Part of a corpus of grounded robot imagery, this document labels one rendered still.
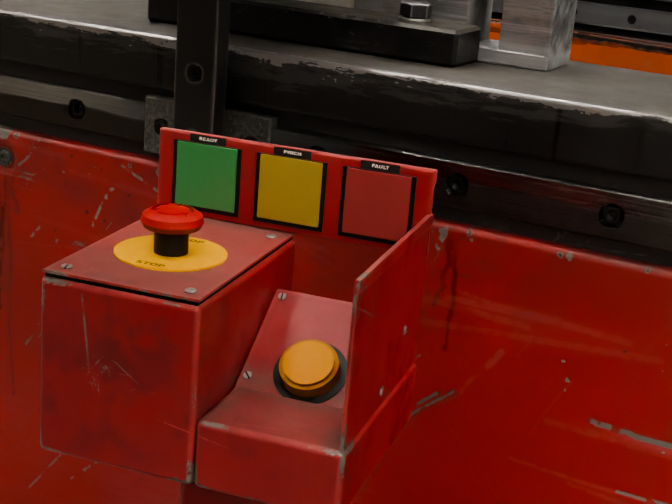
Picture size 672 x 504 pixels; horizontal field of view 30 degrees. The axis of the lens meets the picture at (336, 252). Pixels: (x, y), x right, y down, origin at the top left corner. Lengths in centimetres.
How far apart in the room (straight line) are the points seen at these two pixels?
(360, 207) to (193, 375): 18
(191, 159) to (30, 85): 32
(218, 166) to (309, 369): 17
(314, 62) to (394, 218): 21
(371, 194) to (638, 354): 24
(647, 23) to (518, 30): 26
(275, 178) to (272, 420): 18
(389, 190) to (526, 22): 27
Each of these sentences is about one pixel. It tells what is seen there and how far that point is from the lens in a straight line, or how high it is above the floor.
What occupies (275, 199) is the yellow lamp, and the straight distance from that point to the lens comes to 86.
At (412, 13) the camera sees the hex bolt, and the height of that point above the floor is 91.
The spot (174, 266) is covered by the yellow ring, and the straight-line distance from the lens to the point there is 78.
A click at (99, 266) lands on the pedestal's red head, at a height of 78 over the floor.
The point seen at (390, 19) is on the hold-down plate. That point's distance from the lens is 105.
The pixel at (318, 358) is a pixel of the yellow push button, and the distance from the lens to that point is 79.
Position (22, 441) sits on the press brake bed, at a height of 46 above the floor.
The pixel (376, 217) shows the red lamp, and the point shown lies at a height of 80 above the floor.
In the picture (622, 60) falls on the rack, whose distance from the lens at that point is 283.
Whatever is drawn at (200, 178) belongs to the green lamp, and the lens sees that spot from 88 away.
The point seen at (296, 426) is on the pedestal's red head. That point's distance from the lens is 75.
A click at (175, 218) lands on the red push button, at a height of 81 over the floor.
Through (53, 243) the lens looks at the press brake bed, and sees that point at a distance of 118.
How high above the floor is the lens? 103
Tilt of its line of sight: 17 degrees down
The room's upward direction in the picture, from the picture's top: 5 degrees clockwise
